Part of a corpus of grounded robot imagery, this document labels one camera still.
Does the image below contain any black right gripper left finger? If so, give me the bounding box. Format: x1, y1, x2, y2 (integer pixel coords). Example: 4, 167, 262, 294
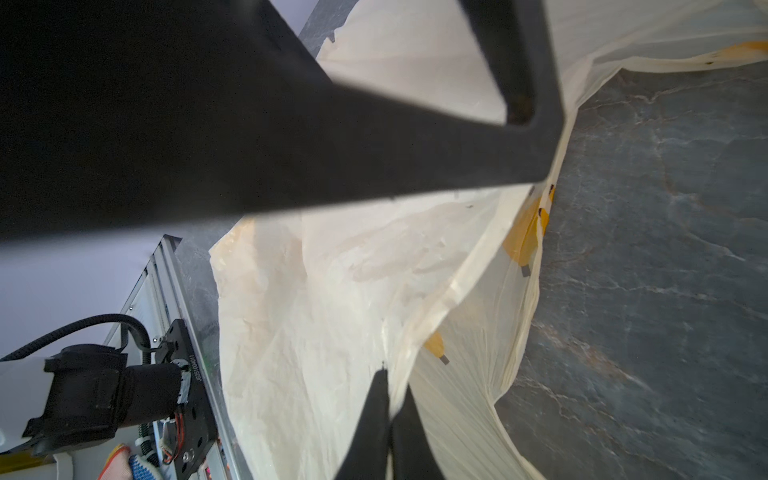
335, 369, 390, 480

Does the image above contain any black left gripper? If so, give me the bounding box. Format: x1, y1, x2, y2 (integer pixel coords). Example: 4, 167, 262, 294
22, 319, 219, 479

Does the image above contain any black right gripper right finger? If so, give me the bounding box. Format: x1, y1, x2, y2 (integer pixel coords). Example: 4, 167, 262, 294
391, 387, 445, 480

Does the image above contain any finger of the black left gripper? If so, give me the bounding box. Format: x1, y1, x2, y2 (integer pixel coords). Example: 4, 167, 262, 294
1, 1, 564, 242

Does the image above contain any cream plastic bag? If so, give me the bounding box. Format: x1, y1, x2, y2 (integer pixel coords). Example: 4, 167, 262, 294
210, 1, 767, 479

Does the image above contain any red blue glove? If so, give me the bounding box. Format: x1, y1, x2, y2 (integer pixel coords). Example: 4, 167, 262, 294
98, 444, 163, 480

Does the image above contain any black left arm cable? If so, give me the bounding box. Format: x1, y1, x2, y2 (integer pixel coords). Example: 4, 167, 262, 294
0, 313, 152, 366

